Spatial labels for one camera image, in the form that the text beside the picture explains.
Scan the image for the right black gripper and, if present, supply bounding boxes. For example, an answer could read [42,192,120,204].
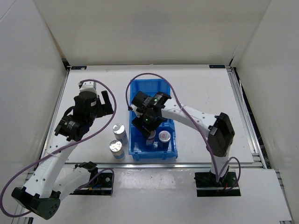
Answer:
[131,110,163,140]

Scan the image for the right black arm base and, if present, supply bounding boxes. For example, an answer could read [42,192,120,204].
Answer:
[194,171,241,197]

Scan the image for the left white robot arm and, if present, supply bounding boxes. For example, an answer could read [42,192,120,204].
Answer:
[11,90,116,220]

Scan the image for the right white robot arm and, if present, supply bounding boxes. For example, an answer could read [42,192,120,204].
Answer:
[128,91,235,187]

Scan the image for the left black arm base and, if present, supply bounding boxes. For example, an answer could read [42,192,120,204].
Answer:
[70,168,114,196]

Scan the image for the silver can rear left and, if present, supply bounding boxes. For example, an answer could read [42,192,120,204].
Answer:
[113,123,128,145]

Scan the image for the silver can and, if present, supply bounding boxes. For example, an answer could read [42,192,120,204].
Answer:
[109,140,125,160]
[113,123,128,145]

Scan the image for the blue plastic divided bin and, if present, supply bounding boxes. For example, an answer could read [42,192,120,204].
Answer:
[128,79,178,161]

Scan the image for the silver can front left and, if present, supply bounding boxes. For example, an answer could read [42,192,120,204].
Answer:
[109,140,125,160]

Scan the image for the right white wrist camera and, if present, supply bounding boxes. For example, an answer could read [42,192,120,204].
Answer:
[128,105,142,117]

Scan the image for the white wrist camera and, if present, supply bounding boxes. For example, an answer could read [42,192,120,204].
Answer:
[78,81,97,94]
[128,105,142,117]

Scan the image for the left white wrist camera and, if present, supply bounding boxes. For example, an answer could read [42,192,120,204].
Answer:
[78,81,97,94]

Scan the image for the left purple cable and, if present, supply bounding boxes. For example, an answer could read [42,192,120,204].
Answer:
[0,79,116,218]

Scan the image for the purple cable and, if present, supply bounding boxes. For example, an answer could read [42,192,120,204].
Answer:
[125,73,242,191]
[0,79,116,218]

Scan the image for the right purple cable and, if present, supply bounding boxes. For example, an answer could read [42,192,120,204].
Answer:
[125,73,242,191]

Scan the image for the aluminium table frame rail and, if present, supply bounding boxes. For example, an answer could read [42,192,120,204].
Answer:
[227,66,267,169]

